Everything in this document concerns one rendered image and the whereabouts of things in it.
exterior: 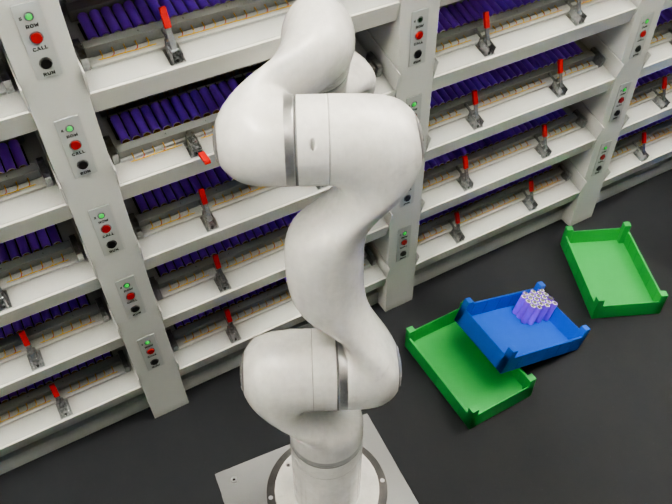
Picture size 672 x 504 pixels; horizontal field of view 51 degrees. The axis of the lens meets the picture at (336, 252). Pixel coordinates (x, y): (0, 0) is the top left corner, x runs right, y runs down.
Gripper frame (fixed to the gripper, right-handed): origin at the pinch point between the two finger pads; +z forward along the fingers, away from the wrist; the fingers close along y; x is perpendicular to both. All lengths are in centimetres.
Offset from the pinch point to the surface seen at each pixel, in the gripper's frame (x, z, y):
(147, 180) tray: 9.6, -5.2, 28.0
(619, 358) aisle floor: 93, -30, -74
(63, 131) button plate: -5.7, -9.8, 39.1
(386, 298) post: 76, 12, -27
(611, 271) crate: 86, -7, -95
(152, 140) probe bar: 3.7, -1.8, 24.3
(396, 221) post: 47, 4, -29
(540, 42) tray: 9, -5, -67
